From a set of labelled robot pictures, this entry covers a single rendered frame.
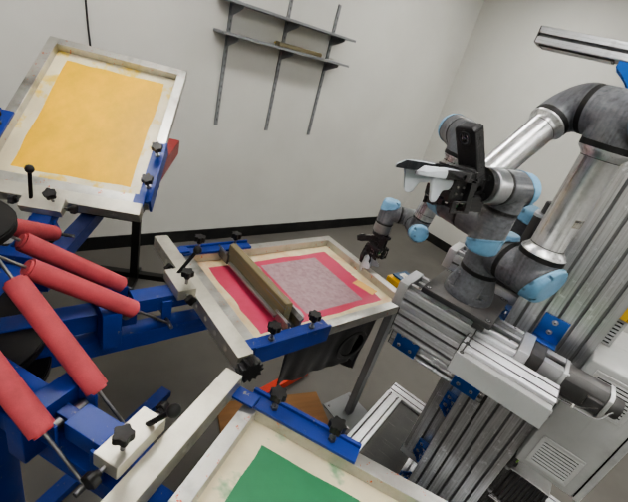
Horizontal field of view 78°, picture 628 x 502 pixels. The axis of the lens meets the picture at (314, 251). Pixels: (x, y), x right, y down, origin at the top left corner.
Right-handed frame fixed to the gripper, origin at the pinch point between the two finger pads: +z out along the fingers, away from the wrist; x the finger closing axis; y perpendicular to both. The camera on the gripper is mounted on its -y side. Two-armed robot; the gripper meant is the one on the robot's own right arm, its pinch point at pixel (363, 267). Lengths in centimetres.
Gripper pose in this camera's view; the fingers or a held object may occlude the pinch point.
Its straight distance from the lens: 183.8
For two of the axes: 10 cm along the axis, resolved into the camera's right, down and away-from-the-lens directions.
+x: 7.7, -1.1, 6.3
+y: 5.9, 5.0, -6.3
